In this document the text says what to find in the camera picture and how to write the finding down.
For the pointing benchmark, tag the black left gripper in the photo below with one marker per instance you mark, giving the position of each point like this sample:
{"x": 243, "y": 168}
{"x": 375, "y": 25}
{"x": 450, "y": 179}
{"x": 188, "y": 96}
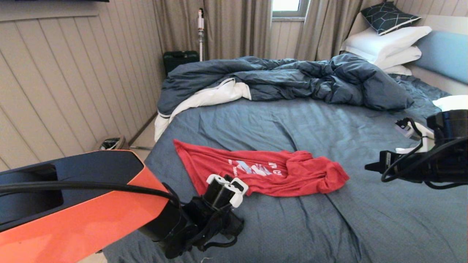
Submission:
{"x": 215, "y": 223}

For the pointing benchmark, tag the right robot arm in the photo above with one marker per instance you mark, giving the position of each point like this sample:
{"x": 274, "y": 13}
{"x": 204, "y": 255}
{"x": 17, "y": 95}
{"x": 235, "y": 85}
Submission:
{"x": 465, "y": 164}

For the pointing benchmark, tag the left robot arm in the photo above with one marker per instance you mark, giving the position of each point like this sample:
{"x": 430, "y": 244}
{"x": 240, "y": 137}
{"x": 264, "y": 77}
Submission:
{"x": 80, "y": 212}

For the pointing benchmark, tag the dark geometric patterned cushion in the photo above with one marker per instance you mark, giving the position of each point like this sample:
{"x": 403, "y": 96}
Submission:
{"x": 387, "y": 18}

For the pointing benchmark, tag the bronze trash bin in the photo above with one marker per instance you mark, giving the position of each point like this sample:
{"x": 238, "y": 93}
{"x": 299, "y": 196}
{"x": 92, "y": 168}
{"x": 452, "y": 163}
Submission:
{"x": 111, "y": 143}

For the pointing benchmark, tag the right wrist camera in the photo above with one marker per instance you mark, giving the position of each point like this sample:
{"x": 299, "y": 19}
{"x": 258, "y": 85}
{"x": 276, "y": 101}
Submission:
{"x": 449, "y": 124}

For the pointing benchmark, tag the white stick vacuum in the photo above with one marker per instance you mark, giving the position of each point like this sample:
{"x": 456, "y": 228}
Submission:
{"x": 200, "y": 24}

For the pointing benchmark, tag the red printed t-shirt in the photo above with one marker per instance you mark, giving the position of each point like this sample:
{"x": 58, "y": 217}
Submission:
{"x": 263, "y": 171}

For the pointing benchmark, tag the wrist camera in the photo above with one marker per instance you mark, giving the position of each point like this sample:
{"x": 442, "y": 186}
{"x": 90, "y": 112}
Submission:
{"x": 449, "y": 124}
{"x": 226, "y": 188}

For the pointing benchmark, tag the black hard case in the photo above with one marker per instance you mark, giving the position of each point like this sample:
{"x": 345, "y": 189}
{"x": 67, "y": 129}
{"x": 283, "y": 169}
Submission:
{"x": 179, "y": 58}

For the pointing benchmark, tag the white pillow at bed edge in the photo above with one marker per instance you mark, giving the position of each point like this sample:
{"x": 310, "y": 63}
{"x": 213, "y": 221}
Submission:
{"x": 451, "y": 103}

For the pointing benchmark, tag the wide beige curtain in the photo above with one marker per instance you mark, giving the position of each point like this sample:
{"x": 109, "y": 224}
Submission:
{"x": 234, "y": 29}

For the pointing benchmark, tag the window with grey frame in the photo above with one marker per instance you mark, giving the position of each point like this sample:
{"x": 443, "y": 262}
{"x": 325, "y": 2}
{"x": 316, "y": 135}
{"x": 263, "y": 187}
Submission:
{"x": 289, "y": 6}

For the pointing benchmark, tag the dark wall screen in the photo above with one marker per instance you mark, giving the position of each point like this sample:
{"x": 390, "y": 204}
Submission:
{"x": 55, "y": 0}

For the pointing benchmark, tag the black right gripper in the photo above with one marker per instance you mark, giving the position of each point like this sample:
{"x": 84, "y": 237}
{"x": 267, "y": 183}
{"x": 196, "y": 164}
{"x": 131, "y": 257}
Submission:
{"x": 424, "y": 164}

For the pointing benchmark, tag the beige headboard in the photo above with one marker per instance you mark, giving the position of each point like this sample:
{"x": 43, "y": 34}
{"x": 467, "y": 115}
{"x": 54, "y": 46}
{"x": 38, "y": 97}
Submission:
{"x": 444, "y": 22}

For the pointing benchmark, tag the blue headboard cushion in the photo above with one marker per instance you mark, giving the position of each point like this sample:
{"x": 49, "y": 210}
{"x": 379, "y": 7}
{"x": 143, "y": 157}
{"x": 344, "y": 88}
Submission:
{"x": 444, "y": 54}

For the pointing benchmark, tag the dark blue duvet white lining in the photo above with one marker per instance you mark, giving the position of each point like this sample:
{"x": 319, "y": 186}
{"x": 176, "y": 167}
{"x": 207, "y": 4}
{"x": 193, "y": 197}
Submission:
{"x": 292, "y": 78}

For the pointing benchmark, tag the large white pillow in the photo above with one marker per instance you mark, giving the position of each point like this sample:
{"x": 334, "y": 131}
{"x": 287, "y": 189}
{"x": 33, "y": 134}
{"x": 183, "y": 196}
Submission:
{"x": 384, "y": 42}

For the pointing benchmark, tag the flat white pillow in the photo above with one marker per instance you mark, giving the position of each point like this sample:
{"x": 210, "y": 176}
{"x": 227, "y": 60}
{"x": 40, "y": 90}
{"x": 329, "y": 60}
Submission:
{"x": 397, "y": 71}

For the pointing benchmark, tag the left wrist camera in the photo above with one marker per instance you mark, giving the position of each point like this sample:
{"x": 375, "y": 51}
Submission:
{"x": 226, "y": 188}

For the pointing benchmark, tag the medium white pillow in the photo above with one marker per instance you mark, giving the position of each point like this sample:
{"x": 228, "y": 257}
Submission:
{"x": 401, "y": 57}

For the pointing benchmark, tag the narrow beige curtain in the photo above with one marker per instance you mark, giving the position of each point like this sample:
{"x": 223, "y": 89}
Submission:
{"x": 321, "y": 29}

